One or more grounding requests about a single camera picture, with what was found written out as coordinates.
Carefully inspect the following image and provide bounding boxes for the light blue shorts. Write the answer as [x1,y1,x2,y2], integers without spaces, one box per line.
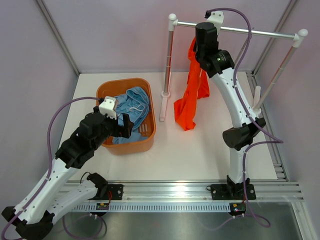
[112,86,150,145]

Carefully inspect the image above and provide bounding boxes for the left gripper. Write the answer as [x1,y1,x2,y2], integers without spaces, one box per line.
[91,111,134,151]

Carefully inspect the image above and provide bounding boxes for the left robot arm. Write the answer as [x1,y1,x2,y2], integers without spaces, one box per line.
[1,106,134,240]

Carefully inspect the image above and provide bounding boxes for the orange shorts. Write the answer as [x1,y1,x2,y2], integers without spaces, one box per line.
[173,39,210,131]

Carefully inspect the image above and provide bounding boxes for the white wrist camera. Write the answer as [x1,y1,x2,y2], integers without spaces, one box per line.
[205,10,224,32]
[98,96,119,120]

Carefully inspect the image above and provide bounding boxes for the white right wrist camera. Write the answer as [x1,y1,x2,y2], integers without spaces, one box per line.
[205,10,224,32]

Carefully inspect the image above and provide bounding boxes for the white slotted cable duct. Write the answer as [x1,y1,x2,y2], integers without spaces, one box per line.
[72,202,231,213]

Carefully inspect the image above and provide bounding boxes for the orange plastic basket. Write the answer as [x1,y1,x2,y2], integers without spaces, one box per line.
[96,78,156,155]

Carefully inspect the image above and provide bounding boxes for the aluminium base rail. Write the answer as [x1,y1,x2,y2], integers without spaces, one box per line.
[32,180,306,204]

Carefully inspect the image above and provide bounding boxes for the grey hanger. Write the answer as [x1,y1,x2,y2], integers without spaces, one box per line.
[238,31,252,57]

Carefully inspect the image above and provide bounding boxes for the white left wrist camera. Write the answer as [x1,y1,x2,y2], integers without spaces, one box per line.
[98,96,119,120]

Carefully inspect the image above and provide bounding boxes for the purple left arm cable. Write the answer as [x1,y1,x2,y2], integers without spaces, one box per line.
[2,96,103,238]

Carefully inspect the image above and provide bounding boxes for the white metal clothes rack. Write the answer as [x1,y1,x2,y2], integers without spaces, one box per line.
[159,8,308,122]

